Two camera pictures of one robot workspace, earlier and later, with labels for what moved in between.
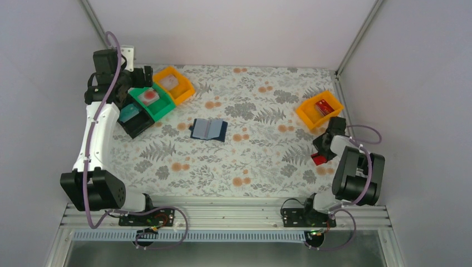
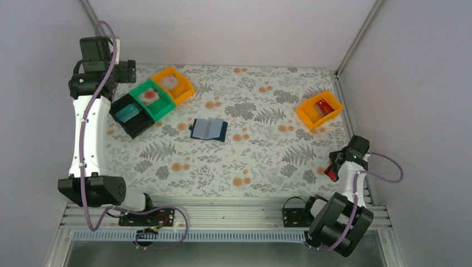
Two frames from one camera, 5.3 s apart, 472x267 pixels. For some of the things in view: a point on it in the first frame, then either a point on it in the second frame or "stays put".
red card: (324, 107) stays put
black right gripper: (323, 146) to (337, 162)
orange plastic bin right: (316, 110) stays put
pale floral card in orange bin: (170, 82) stays put
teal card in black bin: (128, 112) stays put
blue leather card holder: (209, 129) stays put
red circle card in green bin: (148, 97) stays put
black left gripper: (140, 76) to (130, 70)
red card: (319, 159) to (330, 173)
